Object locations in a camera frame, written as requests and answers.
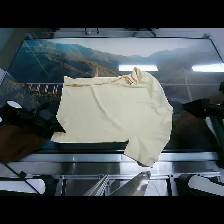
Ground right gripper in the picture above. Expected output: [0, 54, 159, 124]
[181, 97, 210, 120]

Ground cream T-shirt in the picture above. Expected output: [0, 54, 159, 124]
[51, 66, 175, 168]

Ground brown garment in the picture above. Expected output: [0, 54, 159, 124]
[0, 123, 51, 164]

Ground silver frame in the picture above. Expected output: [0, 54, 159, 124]
[0, 150, 224, 197]

